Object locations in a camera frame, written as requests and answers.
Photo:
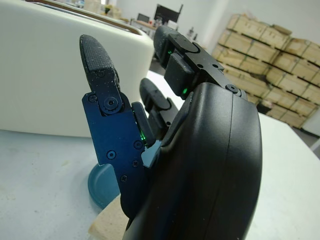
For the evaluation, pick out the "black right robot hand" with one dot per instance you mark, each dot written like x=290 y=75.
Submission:
x=200 y=162

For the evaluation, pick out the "slice of white bread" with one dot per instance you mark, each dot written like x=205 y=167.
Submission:
x=110 y=222

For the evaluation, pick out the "blue plastic tray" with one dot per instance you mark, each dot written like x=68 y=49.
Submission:
x=102 y=187

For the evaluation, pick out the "cream two-slot toaster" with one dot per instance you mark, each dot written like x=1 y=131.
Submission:
x=40 y=75

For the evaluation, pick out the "stacked wooden crates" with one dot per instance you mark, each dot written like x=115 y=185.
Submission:
x=275 y=55

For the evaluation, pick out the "black computer monitor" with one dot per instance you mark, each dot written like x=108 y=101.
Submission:
x=167 y=13

